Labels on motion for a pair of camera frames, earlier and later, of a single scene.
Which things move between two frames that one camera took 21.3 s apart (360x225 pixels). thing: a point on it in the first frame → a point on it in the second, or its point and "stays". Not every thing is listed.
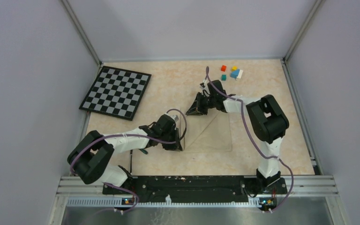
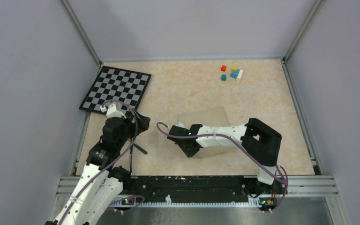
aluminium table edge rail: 194,189 stays
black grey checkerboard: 116,92 stays
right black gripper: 196,108 → 190,153
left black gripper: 176,146 → 143,123
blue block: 234,74 stays
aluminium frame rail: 310,186 stays
